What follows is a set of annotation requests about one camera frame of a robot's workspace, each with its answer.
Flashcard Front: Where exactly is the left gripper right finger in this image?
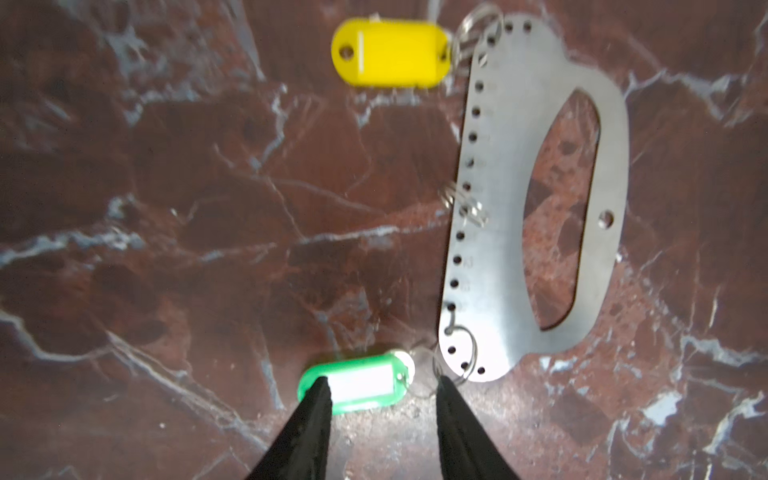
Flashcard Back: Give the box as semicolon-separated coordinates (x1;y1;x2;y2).
436;375;520;480

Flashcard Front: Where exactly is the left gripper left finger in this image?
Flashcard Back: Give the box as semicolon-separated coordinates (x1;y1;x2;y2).
246;377;333;480

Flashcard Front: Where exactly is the steel key organizer plate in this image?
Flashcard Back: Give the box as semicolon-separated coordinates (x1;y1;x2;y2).
436;13;631;384

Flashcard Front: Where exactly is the yellow capped key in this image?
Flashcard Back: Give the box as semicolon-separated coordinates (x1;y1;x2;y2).
330;18;451;88

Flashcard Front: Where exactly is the small wire key ring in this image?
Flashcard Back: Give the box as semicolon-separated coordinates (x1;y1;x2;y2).
449;3;505;73

